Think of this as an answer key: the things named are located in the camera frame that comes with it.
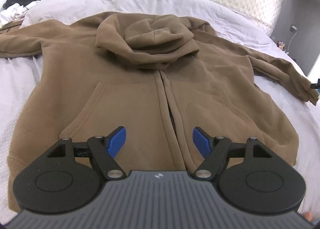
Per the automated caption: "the brown zip hoodie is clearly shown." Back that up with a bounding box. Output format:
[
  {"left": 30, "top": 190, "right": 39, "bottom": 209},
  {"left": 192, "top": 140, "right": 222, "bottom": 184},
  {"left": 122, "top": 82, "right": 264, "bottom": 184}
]
[{"left": 1, "top": 12, "right": 318, "bottom": 212}]

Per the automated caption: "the white bed duvet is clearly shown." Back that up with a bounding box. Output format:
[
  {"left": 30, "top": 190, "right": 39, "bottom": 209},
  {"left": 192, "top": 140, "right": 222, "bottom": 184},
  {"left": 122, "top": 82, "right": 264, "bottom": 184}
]
[{"left": 1, "top": 0, "right": 319, "bottom": 223}]

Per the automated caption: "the person's hand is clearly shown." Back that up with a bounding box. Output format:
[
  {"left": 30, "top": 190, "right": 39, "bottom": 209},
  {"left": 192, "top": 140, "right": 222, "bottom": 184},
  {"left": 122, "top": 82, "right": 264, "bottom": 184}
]
[{"left": 303, "top": 212, "right": 313, "bottom": 222}]

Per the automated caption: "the white charging cable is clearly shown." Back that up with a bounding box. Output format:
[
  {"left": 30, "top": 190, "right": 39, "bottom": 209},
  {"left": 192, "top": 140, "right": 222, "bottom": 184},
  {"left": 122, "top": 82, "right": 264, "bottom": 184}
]
[{"left": 286, "top": 25, "right": 299, "bottom": 55}]

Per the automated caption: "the grey wardrobe cabinet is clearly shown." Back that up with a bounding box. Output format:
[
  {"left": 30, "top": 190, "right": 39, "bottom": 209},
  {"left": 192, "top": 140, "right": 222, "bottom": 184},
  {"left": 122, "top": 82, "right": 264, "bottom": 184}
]
[{"left": 272, "top": 0, "right": 319, "bottom": 81}]

